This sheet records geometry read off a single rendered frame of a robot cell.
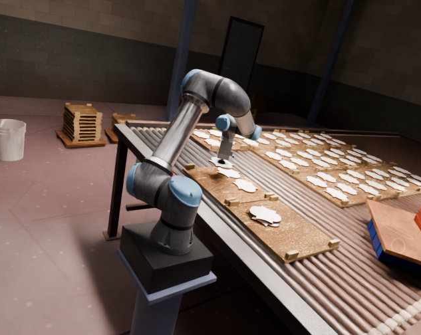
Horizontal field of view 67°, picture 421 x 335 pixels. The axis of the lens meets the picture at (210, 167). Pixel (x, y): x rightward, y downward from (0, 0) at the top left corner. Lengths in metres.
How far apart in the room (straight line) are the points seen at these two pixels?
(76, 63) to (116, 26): 0.99
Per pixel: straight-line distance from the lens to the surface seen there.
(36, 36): 6.28
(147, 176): 1.08
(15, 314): 2.26
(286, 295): 1.19
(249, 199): 1.66
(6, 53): 6.26
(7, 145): 3.88
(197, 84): 1.19
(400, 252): 1.50
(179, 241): 1.09
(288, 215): 1.62
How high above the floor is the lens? 1.65
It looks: 22 degrees down
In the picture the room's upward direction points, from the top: 13 degrees clockwise
